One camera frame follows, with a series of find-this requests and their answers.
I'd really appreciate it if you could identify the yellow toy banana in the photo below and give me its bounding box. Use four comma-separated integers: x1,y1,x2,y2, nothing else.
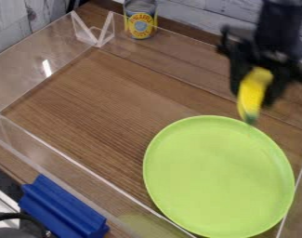
238,67,274,125

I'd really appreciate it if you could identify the lime green round plate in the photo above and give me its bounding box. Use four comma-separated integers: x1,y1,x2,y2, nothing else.
143,115,294,238

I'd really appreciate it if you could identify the clear acrylic triangular bracket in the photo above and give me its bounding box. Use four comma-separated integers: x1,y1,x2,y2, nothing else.
71,11,115,48

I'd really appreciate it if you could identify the yellow blue labelled tin can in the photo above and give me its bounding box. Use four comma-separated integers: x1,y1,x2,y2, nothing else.
123,0,157,40

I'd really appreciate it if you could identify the clear acrylic enclosure wall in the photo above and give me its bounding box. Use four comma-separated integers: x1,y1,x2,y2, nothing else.
0,114,195,238

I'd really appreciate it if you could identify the black cable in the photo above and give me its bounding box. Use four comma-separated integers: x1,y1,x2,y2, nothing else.
0,212,48,238

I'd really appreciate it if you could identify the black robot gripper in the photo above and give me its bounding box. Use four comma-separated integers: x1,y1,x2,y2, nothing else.
218,0,302,107

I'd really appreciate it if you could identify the blue plastic clamp block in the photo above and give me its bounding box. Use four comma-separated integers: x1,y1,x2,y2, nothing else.
19,175,109,238

